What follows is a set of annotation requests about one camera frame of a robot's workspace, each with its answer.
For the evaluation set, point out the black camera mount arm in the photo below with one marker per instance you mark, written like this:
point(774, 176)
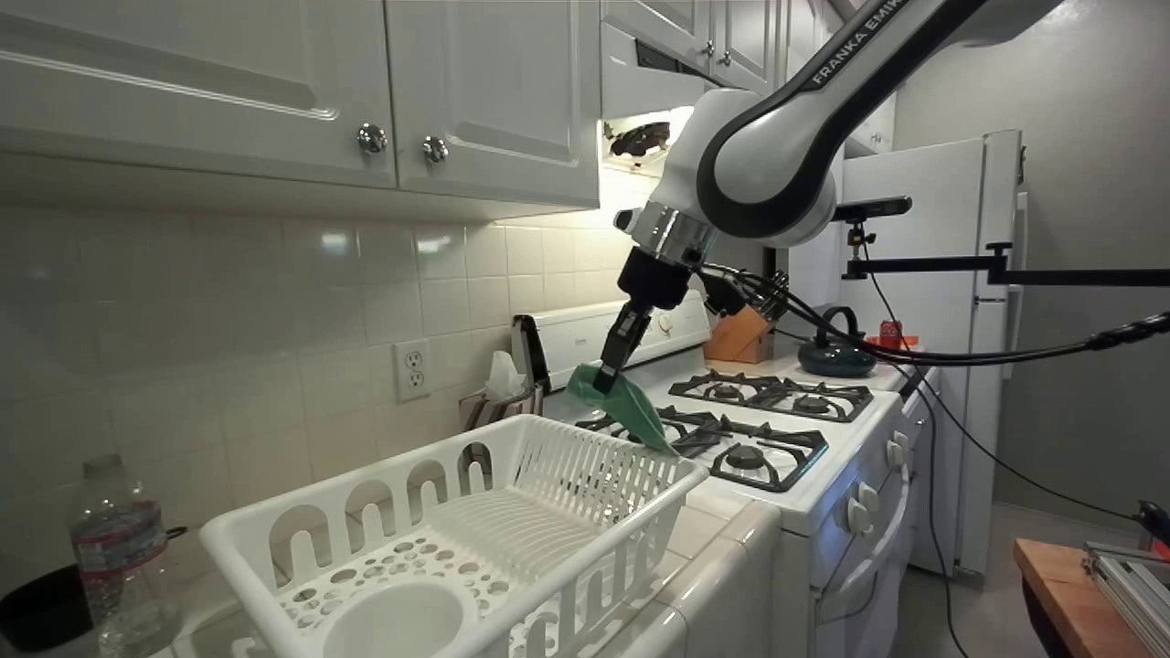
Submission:
point(1073, 274)

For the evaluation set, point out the silver aluminium rail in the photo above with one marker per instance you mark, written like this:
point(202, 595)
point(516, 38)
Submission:
point(1138, 587)

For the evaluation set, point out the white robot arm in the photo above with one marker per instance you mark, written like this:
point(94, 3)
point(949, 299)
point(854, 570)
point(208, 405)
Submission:
point(781, 148)

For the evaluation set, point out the red cup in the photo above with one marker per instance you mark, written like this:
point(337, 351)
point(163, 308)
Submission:
point(889, 338)

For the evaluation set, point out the clear plastic water bottle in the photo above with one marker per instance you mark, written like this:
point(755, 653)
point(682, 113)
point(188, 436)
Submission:
point(114, 551)

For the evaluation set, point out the small black device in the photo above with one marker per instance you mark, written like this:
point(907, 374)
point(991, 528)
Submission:
point(637, 135)

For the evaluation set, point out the white plastic dish basket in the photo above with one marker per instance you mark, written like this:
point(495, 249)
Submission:
point(488, 536)

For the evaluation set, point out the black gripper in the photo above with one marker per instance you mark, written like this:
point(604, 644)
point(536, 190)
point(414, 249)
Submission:
point(656, 279)

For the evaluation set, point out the black stove burner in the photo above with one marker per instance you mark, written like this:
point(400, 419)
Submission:
point(743, 461)

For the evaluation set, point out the wooden table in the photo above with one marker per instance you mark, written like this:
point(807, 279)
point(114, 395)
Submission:
point(1062, 607)

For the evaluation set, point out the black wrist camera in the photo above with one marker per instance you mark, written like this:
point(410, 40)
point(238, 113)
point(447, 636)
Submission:
point(721, 299)

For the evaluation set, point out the black cast iron stove grate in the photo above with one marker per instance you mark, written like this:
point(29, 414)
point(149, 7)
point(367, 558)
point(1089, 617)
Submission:
point(717, 430)
point(770, 390)

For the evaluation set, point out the white range hood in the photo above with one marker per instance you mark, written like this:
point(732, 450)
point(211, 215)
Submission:
point(644, 87)

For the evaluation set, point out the green rag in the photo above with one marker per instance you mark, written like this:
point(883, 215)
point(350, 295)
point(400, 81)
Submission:
point(633, 407)

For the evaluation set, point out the wide white cabinet door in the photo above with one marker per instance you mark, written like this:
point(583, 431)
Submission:
point(186, 76)

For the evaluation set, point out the white gas stove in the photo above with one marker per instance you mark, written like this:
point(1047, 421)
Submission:
point(843, 470)

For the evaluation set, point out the white wall outlet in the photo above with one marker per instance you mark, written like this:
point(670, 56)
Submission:
point(410, 371)

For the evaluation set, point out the black stereo camera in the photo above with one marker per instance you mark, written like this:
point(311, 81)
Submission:
point(880, 208)

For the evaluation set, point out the white plastic holder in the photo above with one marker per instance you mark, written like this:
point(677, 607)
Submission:
point(506, 377)

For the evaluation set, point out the white stove knob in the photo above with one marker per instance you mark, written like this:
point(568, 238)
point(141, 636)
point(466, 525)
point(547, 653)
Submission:
point(899, 446)
point(862, 511)

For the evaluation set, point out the wooden knife block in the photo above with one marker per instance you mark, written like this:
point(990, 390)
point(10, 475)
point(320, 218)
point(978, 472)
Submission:
point(735, 338)

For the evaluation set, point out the black kettle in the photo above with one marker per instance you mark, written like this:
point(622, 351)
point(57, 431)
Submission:
point(835, 357)

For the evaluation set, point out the silver cabinet knob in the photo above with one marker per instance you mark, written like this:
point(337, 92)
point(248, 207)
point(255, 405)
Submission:
point(370, 135)
point(436, 148)

